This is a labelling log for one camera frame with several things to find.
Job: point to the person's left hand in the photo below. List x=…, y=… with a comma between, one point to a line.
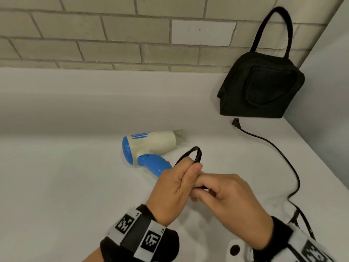
x=169, y=193

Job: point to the person's right hand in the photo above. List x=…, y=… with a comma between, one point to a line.
x=234, y=204

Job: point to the person's right thumb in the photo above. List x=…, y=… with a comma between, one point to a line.
x=201, y=195

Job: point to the person's left thumb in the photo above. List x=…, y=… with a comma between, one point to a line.
x=193, y=175

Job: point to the person's left forearm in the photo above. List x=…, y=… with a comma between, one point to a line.
x=95, y=256

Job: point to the blue and white hair dryer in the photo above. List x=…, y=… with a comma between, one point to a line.
x=152, y=141

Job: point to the black wristband with marker tags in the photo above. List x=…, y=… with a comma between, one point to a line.
x=139, y=237
x=294, y=245

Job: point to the black fabric handbag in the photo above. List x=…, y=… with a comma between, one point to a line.
x=259, y=87

